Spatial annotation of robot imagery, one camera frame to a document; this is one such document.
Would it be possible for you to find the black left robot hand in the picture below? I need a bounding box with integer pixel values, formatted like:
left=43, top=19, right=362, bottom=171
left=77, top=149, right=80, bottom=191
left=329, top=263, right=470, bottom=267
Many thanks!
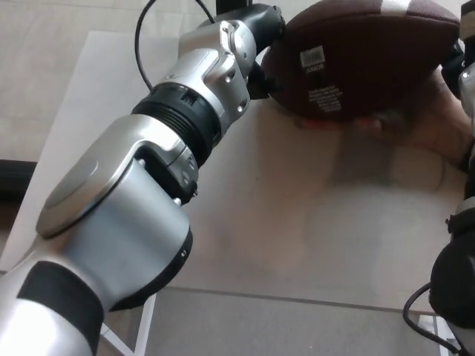
left=243, top=3, right=287, bottom=100

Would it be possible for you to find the person's bare hand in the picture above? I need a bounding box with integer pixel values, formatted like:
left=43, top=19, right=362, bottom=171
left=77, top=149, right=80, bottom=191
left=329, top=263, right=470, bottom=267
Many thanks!
left=296, top=70, right=475, bottom=163

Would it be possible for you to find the brown junior football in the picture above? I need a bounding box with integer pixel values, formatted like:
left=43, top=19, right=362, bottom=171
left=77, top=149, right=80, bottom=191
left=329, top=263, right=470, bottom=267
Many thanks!
left=259, top=0, right=462, bottom=123

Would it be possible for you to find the black bar on floor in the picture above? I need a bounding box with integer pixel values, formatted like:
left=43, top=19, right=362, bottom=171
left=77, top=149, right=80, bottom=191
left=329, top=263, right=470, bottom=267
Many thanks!
left=0, top=159, right=36, bottom=198

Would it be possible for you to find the black vertical door post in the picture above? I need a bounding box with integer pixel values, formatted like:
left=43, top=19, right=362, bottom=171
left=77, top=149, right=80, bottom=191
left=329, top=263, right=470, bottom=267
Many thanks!
left=216, top=0, right=254, bottom=19

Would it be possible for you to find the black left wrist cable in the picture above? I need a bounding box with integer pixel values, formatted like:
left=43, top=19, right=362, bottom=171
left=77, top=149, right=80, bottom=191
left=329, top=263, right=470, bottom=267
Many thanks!
left=134, top=0, right=217, bottom=92

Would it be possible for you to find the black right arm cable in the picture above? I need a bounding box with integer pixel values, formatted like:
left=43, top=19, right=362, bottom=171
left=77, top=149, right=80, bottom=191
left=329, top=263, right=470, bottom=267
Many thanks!
left=403, top=283, right=458, bottom=356

